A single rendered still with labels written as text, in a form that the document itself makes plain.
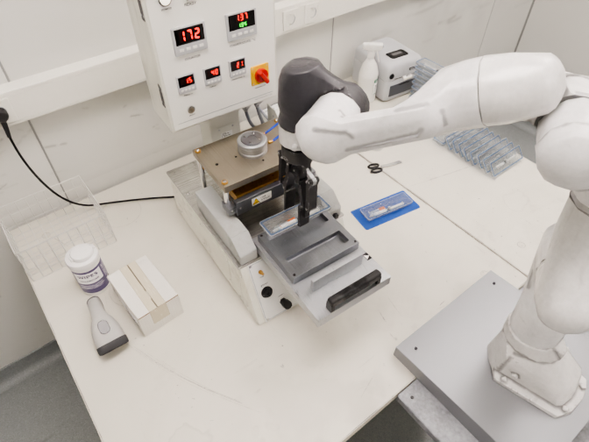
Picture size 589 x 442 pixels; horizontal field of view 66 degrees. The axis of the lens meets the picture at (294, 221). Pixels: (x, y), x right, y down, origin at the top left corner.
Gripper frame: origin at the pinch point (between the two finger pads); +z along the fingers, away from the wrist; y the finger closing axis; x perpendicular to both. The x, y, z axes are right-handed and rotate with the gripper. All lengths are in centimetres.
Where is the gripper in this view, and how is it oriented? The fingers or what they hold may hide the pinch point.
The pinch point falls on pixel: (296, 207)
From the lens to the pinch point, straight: 112.2
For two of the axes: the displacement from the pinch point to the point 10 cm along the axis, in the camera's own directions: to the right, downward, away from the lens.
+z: -0.2, 6.8, 7.4
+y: 5.6, 6.2, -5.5
